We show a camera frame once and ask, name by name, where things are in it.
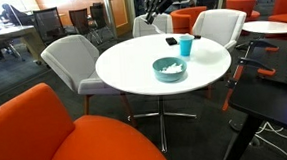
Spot teal bowl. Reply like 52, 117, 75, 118
151, 55, 189, 84

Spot grey upholstered armchair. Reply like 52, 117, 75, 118
130, 11, 175, 39
40, 31, 135, 132
190, 7, 253, 102

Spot orange upholstered armchair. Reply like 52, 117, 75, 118
0, 75, 172, 160
267, 0, 287, 43
169, 6, 210, 35
225, 0, 261, 24

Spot orange wooden door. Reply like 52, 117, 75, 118
108, 0, 129, 30

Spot blue plastic cup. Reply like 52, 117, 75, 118
179, 34, 196, 58

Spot dark mesh chair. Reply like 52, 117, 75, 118
89, 1, 115, 44

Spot white crumbled pieces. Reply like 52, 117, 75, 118
160, 63, 184, 75

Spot brown mesh chair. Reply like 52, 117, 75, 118
68, 7, 97, 45

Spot black mesh office chair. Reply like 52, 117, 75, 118
32, 5, 79, 48

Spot black orange bar clamp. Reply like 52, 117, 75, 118
218, 54, 279, 112
235, 37, 281, 65

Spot small white round table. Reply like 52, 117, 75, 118
241, 19, 287, 38

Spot black high-back office chair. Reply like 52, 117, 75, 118
2, 2, 34, 27

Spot black round floor plate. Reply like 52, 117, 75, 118
228, 118, 248, 133

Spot black workbench table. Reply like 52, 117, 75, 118
214, 37, 287, 160

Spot light wooden desk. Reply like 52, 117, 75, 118
0, 23, 46, 68

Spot white scraper black handle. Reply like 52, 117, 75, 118
165, 33, 203, 47

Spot chrome table pedestal base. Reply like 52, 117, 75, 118
126, 93, 200, 155

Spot white floor cable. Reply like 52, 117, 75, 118
254, 131, 287, 160
255, 120, 287, 148

